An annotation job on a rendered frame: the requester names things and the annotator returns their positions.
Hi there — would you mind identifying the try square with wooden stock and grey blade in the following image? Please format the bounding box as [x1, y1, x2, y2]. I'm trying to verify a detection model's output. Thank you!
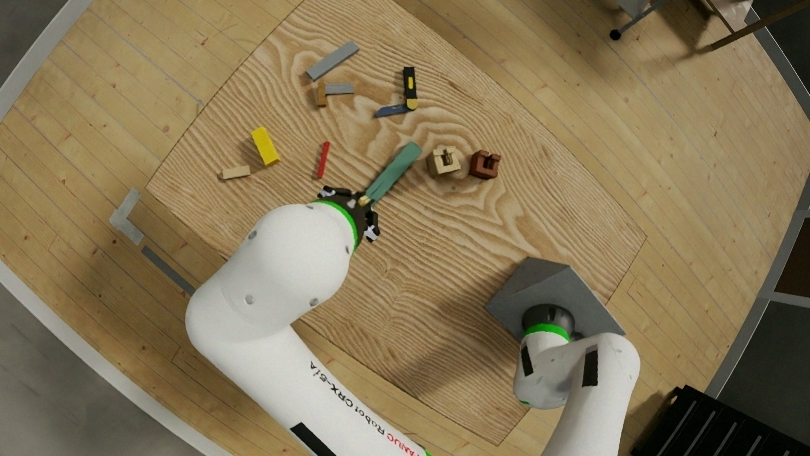
[318, 83, 354, 108]

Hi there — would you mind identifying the red thin bar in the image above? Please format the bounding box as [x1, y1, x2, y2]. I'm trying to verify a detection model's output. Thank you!
[317, 141, 330, 178]

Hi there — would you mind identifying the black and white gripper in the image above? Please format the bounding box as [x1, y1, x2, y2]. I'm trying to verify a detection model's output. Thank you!
[317, 185, 381, 243]

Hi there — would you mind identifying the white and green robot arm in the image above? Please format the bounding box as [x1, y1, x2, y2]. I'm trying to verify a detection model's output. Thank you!
[185, 195, 640, 456]

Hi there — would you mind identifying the black and yellow sliding bevel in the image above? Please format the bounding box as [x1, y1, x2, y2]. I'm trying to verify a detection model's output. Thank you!
[374, 67, 418, 117]

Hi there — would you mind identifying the green flat bar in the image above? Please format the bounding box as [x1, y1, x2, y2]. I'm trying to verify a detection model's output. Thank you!
[366, 141, 423, 208]

